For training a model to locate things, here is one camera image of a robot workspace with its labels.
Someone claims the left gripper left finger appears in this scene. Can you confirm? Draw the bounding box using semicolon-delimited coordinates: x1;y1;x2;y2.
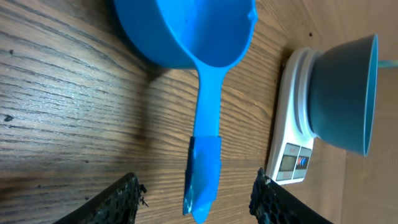
54;172;147;224

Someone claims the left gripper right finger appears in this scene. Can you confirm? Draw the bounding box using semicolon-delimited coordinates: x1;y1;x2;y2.
249;168;331;224

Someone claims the blue plastic measuring scoop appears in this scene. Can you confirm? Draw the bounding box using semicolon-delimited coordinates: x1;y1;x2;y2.
113;0;258;223

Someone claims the white digital kitchen scale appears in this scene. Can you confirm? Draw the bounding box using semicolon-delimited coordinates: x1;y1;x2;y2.
266;47;322;185

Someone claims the teal blue bowl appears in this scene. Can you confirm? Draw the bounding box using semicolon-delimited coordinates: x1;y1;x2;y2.
308;34;379;156

